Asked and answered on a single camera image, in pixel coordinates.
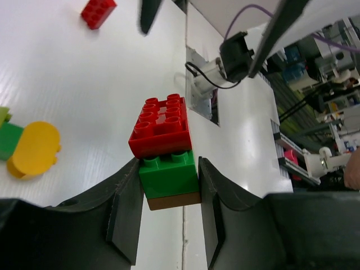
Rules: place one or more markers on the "lime lego brick in stack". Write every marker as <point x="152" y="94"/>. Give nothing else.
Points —
<point x="5" y="116"/>

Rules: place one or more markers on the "red sloped lego brick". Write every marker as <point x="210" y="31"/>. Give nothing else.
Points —
<point x="161" y="128"/>

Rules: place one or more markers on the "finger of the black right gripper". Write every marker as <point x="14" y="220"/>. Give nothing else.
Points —
<point x="287" y="12"/>
<point x="147" y="14"/>

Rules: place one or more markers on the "green square lego brick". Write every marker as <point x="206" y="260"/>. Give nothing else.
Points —
<point x="9" y="137"/>

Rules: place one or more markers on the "yellow round lego piece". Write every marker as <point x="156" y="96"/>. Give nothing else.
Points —
<point x="35" y="151"/>

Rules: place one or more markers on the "brown lego plate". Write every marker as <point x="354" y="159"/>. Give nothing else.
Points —
<point x="174" y="201"/>

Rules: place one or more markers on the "red rectangular lego brick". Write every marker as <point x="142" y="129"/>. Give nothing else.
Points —
<point x="96" y="12"/>

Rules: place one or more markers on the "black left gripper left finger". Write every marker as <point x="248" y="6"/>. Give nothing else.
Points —
<point x="97" y="229"/>

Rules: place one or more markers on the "dark green lego brick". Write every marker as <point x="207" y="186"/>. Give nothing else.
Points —
<point x="169" y="174"/>

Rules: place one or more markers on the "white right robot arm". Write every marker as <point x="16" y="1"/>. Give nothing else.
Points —
<point x="236" y="61"/>

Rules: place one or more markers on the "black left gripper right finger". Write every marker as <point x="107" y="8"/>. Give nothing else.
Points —
<point x="302" y="230"/>

